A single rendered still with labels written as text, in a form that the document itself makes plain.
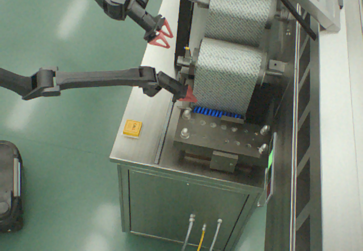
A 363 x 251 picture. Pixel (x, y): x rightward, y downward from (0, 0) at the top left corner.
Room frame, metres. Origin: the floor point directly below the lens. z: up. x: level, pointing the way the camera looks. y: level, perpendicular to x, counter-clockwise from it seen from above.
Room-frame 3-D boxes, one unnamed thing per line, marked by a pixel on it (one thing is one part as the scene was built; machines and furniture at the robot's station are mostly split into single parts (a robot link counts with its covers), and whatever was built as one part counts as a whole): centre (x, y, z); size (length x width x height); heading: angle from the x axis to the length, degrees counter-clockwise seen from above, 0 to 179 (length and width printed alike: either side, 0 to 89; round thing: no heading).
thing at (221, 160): (0.91, -0.20, 0.96); 0.10 x 0.03 x 0.11; 85
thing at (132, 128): (1.06, 0.20, 0.91); 0.07 x 0.07 x 0.02; 85
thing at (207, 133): (1.00, -0.19, 1.00); 0.40 x 0.16 x 0.06; 85
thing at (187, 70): (1.23, -0.01, 1.05); 0.06 x 0.05 x 0.31; 85
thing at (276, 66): (1.17, -0.34, 1.28); 0.06 x 0.05 x 0.02; 85
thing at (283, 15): (1.42, -0.36, 1.33); 0.07 x 0.07 x 0.07; 85
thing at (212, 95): (1.13, -0.16, 1.10); 0.23 x 0.01 x 0.18; 85
